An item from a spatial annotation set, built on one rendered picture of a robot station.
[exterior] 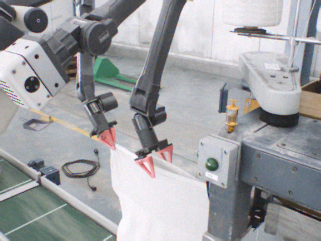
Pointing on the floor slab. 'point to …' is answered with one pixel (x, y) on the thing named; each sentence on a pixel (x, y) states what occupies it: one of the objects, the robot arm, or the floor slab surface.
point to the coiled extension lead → (83, 172)
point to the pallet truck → (103, 66)
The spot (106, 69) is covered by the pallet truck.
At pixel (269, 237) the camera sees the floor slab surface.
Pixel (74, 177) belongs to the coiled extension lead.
